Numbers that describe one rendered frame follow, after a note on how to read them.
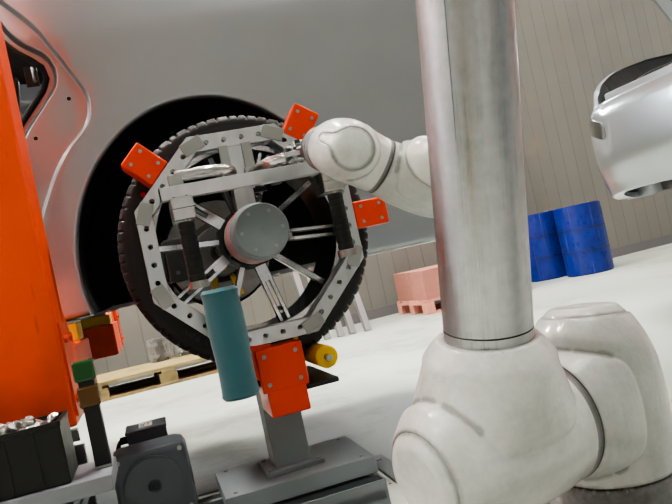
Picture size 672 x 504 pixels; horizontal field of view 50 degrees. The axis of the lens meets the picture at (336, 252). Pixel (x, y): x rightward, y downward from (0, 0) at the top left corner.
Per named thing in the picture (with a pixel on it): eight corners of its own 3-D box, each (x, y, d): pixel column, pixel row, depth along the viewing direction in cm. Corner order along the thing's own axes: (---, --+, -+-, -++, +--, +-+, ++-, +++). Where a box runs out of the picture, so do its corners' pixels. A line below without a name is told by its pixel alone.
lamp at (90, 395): (102, 401, 143) (98, 381, 143) (101, 404, 139) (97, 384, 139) (81, 406, 142) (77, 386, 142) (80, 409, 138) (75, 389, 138)
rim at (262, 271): (349, 286, 219) (278, 133, 216) (372, 284, 196) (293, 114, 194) (195, 362, 206) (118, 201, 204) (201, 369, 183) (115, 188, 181)
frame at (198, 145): (370, 317, 193) (327, 118, 194) (378, 317, 187) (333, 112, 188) (166, 366, 179) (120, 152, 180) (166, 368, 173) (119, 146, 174)
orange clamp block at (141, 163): (167, 168, 184) (137, 147, 182) (168, 162, 176) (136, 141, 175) (152, 190, 182) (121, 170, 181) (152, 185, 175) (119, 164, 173)
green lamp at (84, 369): (97, 376, 143) (93, 357, 143) (96, 378, 139) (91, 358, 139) (76, 381, 142) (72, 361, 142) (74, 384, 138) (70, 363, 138)
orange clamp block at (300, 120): (300, 150, 193) (313, 120, 194) (306, 144, 185) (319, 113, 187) (276, 139, 191) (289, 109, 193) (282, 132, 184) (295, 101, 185)
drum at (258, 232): (282, 258, 189) (270, 206, 189) (298, 253, 168) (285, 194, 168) (228, 270, 185) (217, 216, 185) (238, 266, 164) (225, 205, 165)
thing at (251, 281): (277, 292, 230) (258, 194, 231) (281, 292, 223) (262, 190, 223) (176, 312, 222) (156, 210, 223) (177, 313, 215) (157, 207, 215)
